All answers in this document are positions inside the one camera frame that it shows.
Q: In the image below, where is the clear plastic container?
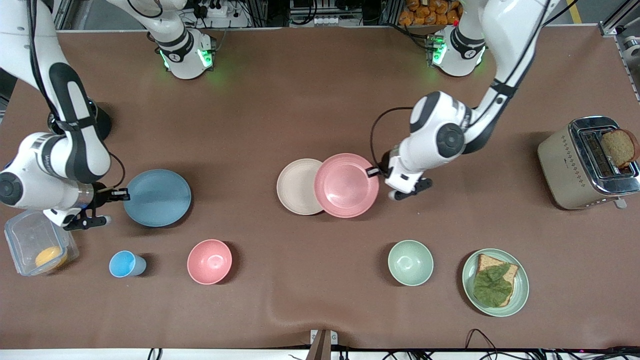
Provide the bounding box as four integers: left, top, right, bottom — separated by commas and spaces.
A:
4, 209, 80, 277

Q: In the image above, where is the green plate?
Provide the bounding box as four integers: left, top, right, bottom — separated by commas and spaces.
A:
461, 248, 530, 318

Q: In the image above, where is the blue plate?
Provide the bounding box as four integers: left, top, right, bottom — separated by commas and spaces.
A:
123, 169, 192, 228

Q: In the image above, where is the pink bowl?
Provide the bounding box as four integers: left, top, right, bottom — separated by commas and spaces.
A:
187, 239, 233, 286

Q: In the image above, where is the blue cup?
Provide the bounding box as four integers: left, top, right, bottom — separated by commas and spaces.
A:
109, 250, 147, 278

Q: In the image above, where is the dark toast slice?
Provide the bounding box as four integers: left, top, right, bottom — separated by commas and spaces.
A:
600, 128, 640, 169

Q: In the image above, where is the orange food piece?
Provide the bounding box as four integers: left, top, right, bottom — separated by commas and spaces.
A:
35, 246, 68, 271

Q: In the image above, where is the metal table bracket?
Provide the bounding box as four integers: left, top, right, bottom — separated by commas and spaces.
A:
310, 329, 339, 360

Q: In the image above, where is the black floor cable loop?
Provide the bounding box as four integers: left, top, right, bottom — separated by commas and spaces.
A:
465, 328, 503, 360

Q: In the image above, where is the green lettuce leaf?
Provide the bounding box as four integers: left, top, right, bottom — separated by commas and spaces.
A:
473, 263, 514, 307

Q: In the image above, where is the black pot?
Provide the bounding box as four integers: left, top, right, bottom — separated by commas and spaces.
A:
47, 99, 113, 143

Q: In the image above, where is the bag of bread rolls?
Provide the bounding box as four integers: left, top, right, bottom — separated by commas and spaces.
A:
398, 0, 463, 27

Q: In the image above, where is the brown bread slice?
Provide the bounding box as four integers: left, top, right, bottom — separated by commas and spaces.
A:
475, 253, 520, 308

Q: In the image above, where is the pink plate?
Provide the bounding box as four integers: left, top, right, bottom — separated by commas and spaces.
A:
314, 153, 380, 219

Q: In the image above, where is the white power strip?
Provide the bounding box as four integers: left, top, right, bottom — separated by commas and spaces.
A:
192, 0, 251, 28

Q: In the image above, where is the green bowl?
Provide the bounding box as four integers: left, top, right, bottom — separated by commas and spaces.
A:
388, 240, 434, 287

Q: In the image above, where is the beige metal toaster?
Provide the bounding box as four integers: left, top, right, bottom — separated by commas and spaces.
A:
537, 116, 640, 211

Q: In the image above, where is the beige plate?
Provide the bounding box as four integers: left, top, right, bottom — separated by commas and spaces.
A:
276, 158, 326, 216

